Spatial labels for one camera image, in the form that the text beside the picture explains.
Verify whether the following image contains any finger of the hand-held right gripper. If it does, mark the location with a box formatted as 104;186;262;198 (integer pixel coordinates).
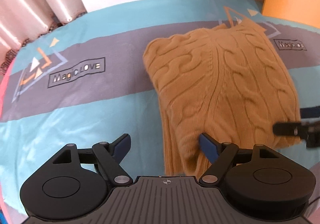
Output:
273;120;320;149
299;105;320;119

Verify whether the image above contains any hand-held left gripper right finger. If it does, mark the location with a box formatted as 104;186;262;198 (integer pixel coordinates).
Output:
199;132;280;187

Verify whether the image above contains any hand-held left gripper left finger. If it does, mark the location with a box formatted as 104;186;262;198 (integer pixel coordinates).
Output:
51;133;134;186

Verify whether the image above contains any yellow cable-knit cardigan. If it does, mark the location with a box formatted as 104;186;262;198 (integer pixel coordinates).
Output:
143;17;302;177

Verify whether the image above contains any blue grey printed bed sheet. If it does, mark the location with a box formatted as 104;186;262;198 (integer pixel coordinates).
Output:
0;0;320;217

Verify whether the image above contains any pink bed edge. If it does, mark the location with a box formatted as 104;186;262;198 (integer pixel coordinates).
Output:
0;60;16;124

